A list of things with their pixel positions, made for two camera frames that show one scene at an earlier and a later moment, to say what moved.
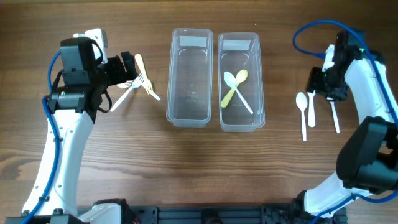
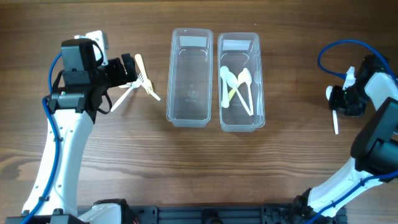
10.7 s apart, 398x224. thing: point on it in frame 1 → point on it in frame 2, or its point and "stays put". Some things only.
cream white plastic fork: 127,84 stays put
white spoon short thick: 311,119 → 224,71
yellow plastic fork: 145,82 stays put
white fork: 155,96 stays put
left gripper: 125,66 stays put
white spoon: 301,100 → 245,77
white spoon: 335,117 stays put
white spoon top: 231,81 stays put
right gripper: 323,90 → 337,104
